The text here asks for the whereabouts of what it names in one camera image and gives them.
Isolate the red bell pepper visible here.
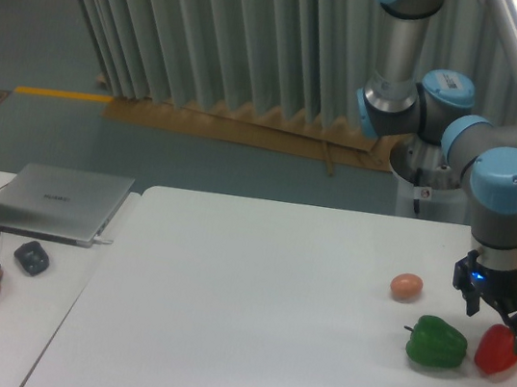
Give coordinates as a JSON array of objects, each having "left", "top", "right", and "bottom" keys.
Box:
[{"left": 474, "top": 324, "right": 517, "bottom": 375}]

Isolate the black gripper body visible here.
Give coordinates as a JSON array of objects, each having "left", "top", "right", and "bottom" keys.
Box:
[{"left": 452, "top": 250, "right": 517, "bottom": 316}]

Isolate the brown egg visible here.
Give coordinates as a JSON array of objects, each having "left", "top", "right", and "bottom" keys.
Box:
[{"left": 389, "top": 273, "right": 424, "bottom": 301}]

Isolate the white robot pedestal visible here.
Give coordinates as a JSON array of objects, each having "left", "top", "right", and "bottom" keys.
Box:
[{"left": 389, "top": 135, "right": 468, "bottom": 224}]

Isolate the brown cardboard sheet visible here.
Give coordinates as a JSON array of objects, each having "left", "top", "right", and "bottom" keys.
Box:
[{"left": 102, "top": 95, "right": 405, "bottom": 176}]

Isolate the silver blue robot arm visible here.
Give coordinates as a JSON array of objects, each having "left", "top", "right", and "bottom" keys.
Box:
[{"left": 357, "top": 0, "right": 517, "bottom": 350}]

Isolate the pale green curtain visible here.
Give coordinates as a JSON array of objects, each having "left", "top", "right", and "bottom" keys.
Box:
[{"left": 30, "top": 0, "right": 517, "bottom": 161}]

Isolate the silver closed laptop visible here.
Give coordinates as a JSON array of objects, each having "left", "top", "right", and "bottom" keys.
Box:
[{"left": 0, "top": 164, "right": 135, "bottom": 246}]

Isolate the white laptop plug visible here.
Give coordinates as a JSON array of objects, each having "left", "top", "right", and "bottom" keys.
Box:
[{"left": 92, "top": 237, "right": 113, "bottom": 245}]

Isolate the green bell pepper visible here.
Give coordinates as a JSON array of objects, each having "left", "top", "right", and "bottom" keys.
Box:
[{"left": 404, "top": 315, "right": 468, "bottom": 370}]

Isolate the dark grey small device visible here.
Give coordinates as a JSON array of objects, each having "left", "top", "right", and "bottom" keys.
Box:
[{"left": 13, "top": 241, "right": 50, "bottom": 277}]

